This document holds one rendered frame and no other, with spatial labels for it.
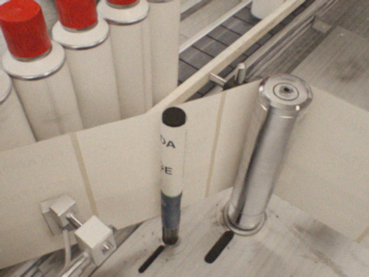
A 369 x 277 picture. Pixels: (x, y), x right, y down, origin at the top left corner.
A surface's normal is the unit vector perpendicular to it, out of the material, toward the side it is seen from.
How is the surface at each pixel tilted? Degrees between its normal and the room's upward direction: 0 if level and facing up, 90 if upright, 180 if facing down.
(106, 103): 90
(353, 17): 0
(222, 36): 0
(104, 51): 90
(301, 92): 0
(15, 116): 90
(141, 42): 90
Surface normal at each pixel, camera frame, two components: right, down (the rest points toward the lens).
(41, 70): 0.40, 0.03
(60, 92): 0.81, 0.47
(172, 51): 0.64, 0.61
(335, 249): 0.04, -0.64
